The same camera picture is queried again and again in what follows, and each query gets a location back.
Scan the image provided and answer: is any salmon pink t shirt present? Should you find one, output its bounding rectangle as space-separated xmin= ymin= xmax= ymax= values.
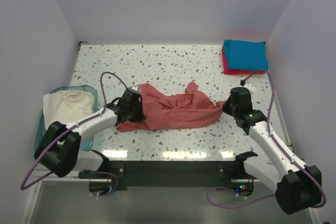
xmin=116 ymin=81 xmax=226 ymax=132

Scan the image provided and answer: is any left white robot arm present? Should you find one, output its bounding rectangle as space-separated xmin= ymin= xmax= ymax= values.
xmin=34 ymin=88 xmax=145 ymax=177

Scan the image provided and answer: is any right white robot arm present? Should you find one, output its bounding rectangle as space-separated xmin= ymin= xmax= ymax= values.
xmin=223 ymin=87 xmax=326 ymax=215

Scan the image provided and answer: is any folded magenta t shirt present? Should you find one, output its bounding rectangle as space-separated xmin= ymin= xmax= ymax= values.
xmin=222 ymin=47 xmax=243 ymax=75

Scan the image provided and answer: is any folded orange t shirt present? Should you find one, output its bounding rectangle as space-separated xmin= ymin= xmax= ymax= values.
xmin=234 ymin=70 xmax=264 ymax=75

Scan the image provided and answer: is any folded blue t shirt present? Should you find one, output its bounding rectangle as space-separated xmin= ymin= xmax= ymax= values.
xmin=223 ymin=39 xmax=269 ymax=71

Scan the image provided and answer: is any cream white t shirt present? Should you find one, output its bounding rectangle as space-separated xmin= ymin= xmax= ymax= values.
xmin=43 ymin=90 xmax=95 ymax=129

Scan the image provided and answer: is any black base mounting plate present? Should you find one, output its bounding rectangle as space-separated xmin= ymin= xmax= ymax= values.
xmin=78 ymin=161 xmax=255 ymax=195

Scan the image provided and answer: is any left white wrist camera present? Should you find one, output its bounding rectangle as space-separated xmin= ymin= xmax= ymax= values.
xmin=129 ymin=84 xmax=141 ymax=92

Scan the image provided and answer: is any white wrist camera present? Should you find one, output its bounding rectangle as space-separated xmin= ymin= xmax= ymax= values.
xmin=240 ymin=79 xmax=256 ymax=95
xmin=129 ymin=84 xmax=141 ymax=92

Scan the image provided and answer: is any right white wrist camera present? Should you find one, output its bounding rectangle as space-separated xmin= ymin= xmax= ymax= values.
xmin=240 ymin=79 xmax=256 ymax=95

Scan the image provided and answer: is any aluminium frame rail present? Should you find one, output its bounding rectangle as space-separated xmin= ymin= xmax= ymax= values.
xmin=20 ymin=182 xmax=42 ymax=224

